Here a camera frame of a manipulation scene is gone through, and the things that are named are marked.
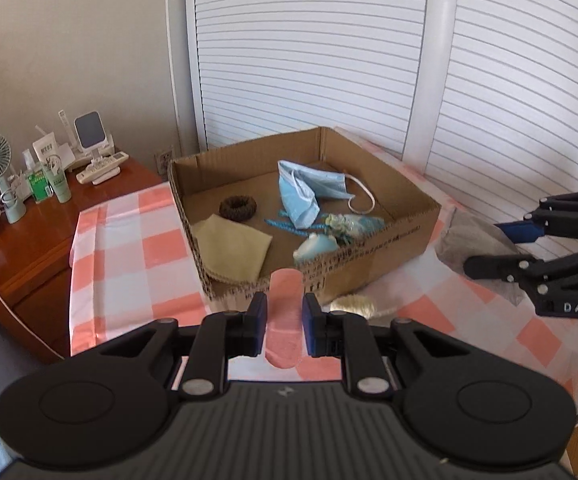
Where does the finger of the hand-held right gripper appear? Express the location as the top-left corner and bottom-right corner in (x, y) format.
(499, 190), (578, 244)
(464, 242), (578, 293)

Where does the blue twisted cord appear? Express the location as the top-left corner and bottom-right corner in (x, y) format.
(264, 207), (320, 238)

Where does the white tube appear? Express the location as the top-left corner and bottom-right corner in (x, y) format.
(33, 130), (58, 166)

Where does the green tube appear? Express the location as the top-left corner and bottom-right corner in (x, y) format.
(44, 157), (71, 204)

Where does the yellow cloth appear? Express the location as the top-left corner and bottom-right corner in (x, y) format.
(190, 214), (274, 283)

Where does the green bottle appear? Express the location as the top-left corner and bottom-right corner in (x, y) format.
(28, 167), (50, 203)

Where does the cream item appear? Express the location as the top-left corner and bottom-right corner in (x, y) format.
(330, 294), (400, 320)

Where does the white cable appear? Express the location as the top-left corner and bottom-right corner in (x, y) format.
(0, 210), (64, 361)

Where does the brown cardboard box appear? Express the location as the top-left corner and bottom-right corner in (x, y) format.
(168, 126), (442, 306)

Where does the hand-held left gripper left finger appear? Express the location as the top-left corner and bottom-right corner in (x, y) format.
(100, 292), (270, 403)

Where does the blue face mask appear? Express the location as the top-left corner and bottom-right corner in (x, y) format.
(276, 160), (376, 228)

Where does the brown hair scrunchie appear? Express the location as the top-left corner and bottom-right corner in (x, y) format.
(219, 194), (258, 222)

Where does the pink bandage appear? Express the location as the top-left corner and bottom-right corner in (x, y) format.
(263, 269), (304, 368)

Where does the wooden nightstand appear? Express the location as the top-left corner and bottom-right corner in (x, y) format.
(0, 152), (167, 363)

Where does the grey sock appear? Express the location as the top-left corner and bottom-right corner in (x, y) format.
(436, 207), (527, 306)

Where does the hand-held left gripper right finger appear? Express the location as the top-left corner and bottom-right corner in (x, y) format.
(303, 292), (474, 403)

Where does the pink checkered tablecloth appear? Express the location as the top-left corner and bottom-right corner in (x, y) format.
(69, 127), (578, 406)

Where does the white remote control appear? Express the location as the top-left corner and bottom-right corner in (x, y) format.
(76, 151), (130, 185)

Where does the white louvered closet door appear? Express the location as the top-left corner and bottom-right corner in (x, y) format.
(184, 0), (457, 171)
(426, 0), (578, 406)

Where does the white wall socket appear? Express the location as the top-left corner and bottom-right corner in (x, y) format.
(156, 145), (176, 174)

